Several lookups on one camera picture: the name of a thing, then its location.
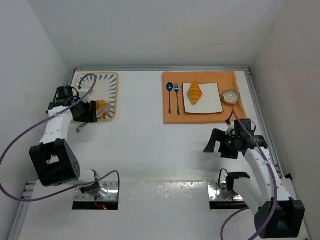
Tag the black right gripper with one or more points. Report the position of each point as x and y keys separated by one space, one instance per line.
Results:
x=223 y=144

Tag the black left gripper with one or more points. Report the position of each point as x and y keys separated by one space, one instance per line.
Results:
x=90 y=111

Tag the round swirl bread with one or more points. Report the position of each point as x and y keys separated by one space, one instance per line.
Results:
x=102 y=108

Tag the metal tongs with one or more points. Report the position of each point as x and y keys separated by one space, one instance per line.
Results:
x=80 y=126

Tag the long croissant bread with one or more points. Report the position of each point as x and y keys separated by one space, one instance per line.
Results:
x=194 y=93

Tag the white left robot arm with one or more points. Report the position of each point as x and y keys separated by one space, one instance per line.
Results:
x=53 y=159

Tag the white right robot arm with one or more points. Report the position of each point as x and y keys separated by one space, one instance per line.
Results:
x=277 y=214

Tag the blue patterned rectangular tray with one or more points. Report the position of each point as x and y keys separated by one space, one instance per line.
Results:
x=105 y=89

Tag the white square plate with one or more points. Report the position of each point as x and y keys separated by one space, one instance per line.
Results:
x=209 y=103

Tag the small flower-shaped dish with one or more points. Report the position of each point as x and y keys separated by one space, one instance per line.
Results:
x=231 y=96

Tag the orange placemat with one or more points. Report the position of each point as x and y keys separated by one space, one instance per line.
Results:
x=226 y=80

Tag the blue fork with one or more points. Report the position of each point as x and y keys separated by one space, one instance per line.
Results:
x=177 y=89

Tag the blue spoon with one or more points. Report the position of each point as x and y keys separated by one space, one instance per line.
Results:
x=169 y=87

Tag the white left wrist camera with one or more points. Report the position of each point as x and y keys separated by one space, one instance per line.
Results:
x=85 y=94

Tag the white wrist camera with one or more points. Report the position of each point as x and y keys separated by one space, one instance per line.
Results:
x=230 y=127
x=85 y=94

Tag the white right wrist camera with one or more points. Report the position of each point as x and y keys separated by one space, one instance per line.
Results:
x=230 y=127

